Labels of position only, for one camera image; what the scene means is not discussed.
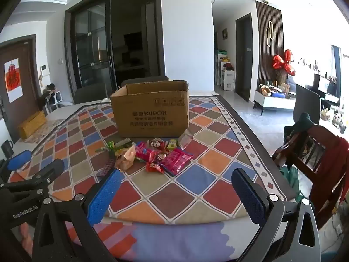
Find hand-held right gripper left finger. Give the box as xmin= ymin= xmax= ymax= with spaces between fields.
xmin=31 ymin=169 xmax=123 ymax=262

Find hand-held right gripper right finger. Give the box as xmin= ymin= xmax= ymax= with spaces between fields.
xmin=231 ymin=168 xmax=322 ymax=262

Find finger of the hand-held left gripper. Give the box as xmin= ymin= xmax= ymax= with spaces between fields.
xmin=0 ymin=158 xmax=65 ymax=201
xmin=0 ymin=150 xmax=33 ymax=182

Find brown cardboard box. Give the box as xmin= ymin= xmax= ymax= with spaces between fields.
xmin=110 ymin=80 xmax=189 ymax=138

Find black mug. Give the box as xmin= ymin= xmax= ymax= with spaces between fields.
xmin=1 ymin=140 xmax=14 ymax=159

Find yellow wooden box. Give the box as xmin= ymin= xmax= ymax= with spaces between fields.
xmin=18 ymin=110 xmax=47 ymax=140

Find beige snack packet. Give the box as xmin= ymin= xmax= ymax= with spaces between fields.
xmin=115 ymin=145 xmax=136 ymax=171

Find floral table runner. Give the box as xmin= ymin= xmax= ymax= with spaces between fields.
xmin=24 ymin=117 xmax=68 ymax=144

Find green white snack stick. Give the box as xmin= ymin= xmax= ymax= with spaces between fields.
xmin=115 ymin=139 xmax=137 ymax=149

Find brown wooden chair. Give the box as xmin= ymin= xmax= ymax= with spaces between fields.
xmin=271 ymin=124 xmax=349 ymax=230

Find checkered colourful tablecloth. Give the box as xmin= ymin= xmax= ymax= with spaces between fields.
xmin=5 ymin=95 xmax=298 ymax=226

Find brown entry door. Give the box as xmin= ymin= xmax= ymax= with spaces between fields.
xmin=0 ymin=34 xmax=41 ymax=142

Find small white rack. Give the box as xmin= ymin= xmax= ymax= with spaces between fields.
xmin=41 ymin=83 xmax=74 ymax=112

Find pastel printed table mat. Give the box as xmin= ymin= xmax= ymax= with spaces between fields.
xmin=16 ymin=218 xmax=289 ymax=262

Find large pink snack packet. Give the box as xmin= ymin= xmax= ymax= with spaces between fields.
xmin=159 ymin=149 xmax=193 ymax=176

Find red white door poster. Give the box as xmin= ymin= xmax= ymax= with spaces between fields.
xmin=4 ymin=58 xmax=24 ymax=103

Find dark grey dining chair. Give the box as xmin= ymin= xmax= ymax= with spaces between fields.
xmin=121 ymin=76 xmax=169 ymax=88
xmin=293 ymin=84 xmax=322 ymax=126
xmin=74 ymin=83 xmax=112 ymax=105

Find clear snack packet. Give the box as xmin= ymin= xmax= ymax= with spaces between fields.
xmin=178 ymin=129 xmax=194 ymax=150

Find red cloth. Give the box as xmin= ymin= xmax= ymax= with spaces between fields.
xmin=308 ymin=135 xmax=349 ymax=213

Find dark green cloth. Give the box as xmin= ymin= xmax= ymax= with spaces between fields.
xmin=284 ymin=112 xmax=315 ymax=142

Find white low cabinet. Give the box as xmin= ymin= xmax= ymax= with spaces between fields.
xmin=253 ymin=90 xmax=296 ymax=116

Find pile of boxes and bags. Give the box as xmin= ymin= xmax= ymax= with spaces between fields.
xmin=256 ymin=79 xmax=296 ymax=99

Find white storage shelf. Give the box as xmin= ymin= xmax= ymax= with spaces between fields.
xmin=215 ymin=50 xmax=235 ymax=91

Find black glass sliding doors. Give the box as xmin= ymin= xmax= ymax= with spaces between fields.
xmin=65 ymin=0 xmax=165 ymax=99

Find dark monitor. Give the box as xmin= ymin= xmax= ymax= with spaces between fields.
xmin=312 ymin=72 xmax=341 ymax=104

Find red bow decoration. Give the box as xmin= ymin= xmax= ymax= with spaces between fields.
xmin=273 ymin=49 xmax=296 ymax=76

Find dark hallway door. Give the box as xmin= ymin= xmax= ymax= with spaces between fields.
xmin=235 ymin=13 xmax=254 ymax=103

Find dark slatted wall panel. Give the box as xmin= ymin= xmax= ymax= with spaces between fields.
xmin=255 ymin=0 xmax=285 ymax=93

